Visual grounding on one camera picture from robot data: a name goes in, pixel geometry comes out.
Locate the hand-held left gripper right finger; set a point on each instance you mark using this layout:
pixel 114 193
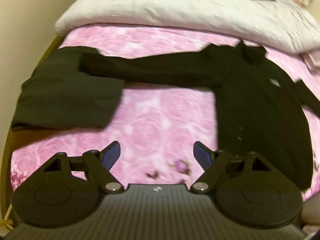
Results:
pixel 202 156

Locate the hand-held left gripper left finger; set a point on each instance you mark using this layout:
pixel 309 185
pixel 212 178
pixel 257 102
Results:
pixel 111 155

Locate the black long-sleeve shirt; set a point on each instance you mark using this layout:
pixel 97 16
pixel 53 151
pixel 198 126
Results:
pixel 250 110

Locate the black garment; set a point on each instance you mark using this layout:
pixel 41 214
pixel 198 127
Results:
pixel 62 97

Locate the pink floral blanket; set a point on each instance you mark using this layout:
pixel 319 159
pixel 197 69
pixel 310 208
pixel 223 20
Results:
pixel 162 112

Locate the mauve folded cloth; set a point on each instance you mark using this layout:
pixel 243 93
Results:
pixel 313 58

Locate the white pillow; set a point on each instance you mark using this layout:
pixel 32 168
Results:
pixel 175 10

